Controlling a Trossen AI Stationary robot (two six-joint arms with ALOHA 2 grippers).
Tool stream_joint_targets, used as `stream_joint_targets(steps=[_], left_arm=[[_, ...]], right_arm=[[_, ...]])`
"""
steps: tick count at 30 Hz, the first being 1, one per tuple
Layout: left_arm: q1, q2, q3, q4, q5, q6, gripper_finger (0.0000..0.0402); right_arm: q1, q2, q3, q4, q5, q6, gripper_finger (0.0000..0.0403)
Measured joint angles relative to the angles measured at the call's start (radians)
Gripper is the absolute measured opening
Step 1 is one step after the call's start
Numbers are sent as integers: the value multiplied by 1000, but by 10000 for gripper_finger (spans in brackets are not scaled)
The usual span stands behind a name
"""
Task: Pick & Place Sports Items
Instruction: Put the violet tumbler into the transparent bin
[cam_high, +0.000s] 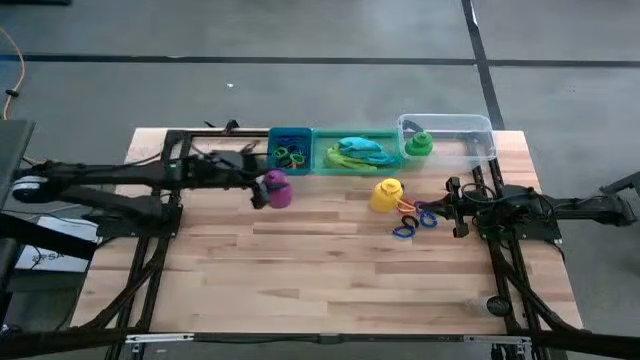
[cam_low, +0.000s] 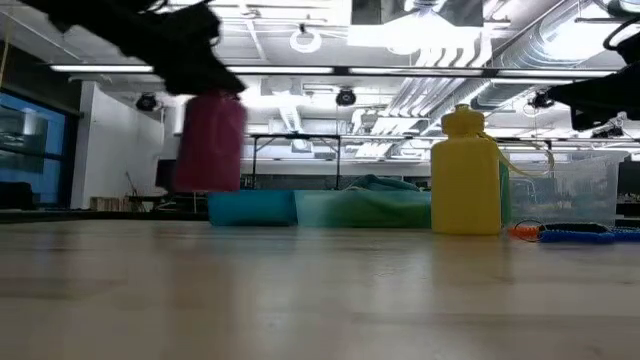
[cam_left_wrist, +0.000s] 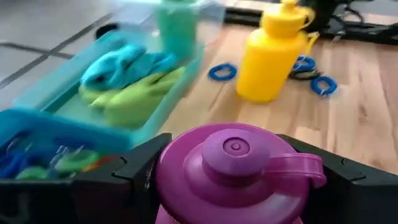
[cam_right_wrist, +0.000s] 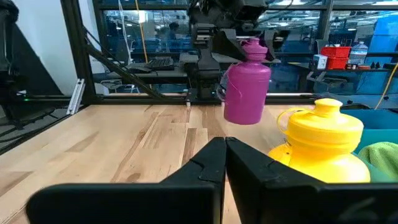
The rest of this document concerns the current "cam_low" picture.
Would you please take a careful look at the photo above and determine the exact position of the long ceiling light strip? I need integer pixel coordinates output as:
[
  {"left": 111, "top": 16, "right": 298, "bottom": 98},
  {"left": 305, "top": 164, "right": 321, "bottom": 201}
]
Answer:
[{"left": 48, "top": 63, "right": 621, "bottom": 79}]

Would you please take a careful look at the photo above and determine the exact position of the blue glass window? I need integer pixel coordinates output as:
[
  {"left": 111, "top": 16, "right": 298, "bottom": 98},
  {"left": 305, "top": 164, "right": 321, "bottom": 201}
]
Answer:
[{"left": 0, "top": 92, "right": 69, "bottom": 209}]

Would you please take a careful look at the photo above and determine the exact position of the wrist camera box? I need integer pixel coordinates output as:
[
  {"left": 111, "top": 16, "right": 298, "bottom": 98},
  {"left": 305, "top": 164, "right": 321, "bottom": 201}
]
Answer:
[
  {"left": 616, "top": 33, "right": 640, "bottom": 66},
  {"left": 167, "top": 1, "right": 222, "bottom": 44}
]

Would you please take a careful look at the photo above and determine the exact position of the teal translucent bin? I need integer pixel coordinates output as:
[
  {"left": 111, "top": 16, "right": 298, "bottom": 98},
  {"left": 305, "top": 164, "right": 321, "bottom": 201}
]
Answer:
[{"left": 293, "top": 189, "right": 434, "bottom": 230}]

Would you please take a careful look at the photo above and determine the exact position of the orange spiral wrist coil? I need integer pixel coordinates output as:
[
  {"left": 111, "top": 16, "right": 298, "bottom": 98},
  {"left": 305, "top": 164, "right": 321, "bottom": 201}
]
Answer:
[{"left": 508, "top": 219, "right": 544, "bottom": 242}]

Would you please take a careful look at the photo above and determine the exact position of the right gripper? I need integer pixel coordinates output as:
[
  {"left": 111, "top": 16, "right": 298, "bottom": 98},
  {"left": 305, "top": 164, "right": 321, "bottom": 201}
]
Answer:
[{"left": 546, "top": 62, "right": 640, "bottom": 132}]

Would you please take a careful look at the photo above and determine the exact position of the blue spiral wrist coil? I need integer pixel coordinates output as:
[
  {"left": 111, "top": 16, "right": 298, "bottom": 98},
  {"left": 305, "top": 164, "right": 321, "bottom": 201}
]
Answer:
[
  {"left": 538, "top": 229, "right": 617, "bottom": 245},
  {"left": 611, "top": 226, "right": 640, "bottom": 243}
]

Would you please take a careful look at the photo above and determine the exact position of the blue plastic bin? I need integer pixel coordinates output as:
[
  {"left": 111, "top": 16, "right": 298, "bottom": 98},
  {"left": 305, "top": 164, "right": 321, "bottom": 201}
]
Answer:
[{"left": 206, "top": 189, "right": 299, "bottom": 228}]

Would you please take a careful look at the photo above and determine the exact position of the yellow sports bottle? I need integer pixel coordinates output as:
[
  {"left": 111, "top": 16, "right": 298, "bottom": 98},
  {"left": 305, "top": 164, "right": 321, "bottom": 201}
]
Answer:
[{"left": 430, "top": 103, "right": 556, "bottom": 237}]

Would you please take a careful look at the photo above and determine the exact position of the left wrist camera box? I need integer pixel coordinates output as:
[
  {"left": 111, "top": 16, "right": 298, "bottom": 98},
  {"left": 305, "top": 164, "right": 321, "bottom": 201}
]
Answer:
[{"left": 167, "top": 1, "right": 222, "bottom": 44}]

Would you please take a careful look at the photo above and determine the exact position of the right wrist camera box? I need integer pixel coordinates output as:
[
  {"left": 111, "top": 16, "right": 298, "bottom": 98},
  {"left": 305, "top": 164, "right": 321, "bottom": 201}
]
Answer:
[{"left": 616, "top": 33, "right": 640, "bottom": 66}]

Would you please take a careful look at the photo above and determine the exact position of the clear plastic bin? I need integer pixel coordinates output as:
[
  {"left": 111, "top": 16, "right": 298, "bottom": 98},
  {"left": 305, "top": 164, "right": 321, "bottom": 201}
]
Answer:
[{"left": 499, "top": 151, "right": 632, "bottom": 229}]

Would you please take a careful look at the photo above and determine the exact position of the black spiral wrist coil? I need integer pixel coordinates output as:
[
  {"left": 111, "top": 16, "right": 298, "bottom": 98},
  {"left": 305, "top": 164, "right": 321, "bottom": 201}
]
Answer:
[{"left": 541, "top": 222, "right": 609, "bottom": 234}]

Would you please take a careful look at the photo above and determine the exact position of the black computer monitor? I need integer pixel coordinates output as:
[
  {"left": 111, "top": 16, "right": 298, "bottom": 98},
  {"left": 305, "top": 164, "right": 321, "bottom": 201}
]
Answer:
[{"left": 155, "top": 158, "right": 180, "bottom": 190}]

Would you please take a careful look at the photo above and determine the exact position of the teal microfibre towel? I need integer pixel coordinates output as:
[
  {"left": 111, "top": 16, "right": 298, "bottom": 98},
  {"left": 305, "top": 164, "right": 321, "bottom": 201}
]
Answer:
[{"left": 344, "top": 173, "right": 422, "bottom": 194}]

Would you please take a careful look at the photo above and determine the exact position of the white ring ceiling light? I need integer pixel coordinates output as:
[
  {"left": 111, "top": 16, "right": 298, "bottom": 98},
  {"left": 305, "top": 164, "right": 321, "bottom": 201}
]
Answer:
[{"left": 288, "top": 28, "right": 324, "bottom": 55}]

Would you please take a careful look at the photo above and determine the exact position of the wooden box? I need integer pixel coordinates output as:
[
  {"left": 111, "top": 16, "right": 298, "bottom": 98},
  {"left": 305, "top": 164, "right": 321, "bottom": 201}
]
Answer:
[{"left": 89, "top": 195, "right": 133, "bottom": 212}]

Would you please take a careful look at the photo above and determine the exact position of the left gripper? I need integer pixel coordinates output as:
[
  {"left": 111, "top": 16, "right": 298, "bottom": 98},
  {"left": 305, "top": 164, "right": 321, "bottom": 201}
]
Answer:
[{"left": 118, "top": 8, "right": 248, "bottom": 97}]

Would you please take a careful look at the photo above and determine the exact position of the magenta sports bottle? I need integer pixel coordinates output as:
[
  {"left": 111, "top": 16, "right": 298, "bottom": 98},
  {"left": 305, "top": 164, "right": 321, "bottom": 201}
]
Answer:
[{"left": 173, "top": 91, "right": 248, "bottom": 193}]

